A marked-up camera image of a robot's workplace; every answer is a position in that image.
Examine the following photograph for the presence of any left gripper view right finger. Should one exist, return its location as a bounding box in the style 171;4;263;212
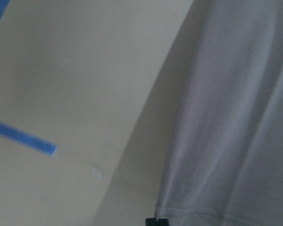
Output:
157;218;168;226

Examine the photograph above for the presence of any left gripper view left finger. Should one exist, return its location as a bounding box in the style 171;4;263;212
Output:
145;218;157;226

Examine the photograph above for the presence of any brown t-shirt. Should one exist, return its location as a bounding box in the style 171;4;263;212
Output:
155;0;283;226

